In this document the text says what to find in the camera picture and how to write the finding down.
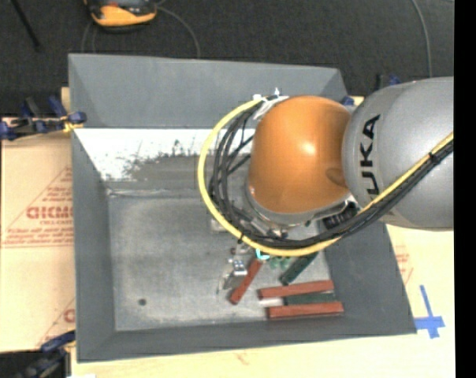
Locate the dark green flat block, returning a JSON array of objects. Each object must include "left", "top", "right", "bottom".
[
  {"left": 282, "top": 291, "right": 337, "bottom": 306},
  {"left": 278, "top": 251, "right": 318, "bottom": 286}
]

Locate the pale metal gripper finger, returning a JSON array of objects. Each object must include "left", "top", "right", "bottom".
[
  {"left": 221, "top": 261, "right": 248, "bottom": 291},
  {"left": 223, "top": 256, "right": 241, "bottom": 280}
]

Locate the red-brown flat block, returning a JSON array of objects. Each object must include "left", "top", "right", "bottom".
[
  {"left": 256, "top": 280, "right": 336, "bottom": 301},
  {"left": 265, "top": 301, "right": 345, "bottom": 321},
  {"left": 229, "top": 258, "right": 263, "bottom": 306}
]

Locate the grey metal bin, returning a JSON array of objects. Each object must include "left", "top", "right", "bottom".
[{"left": 67, "top": 53, "right": 417, "bottom": 361}]

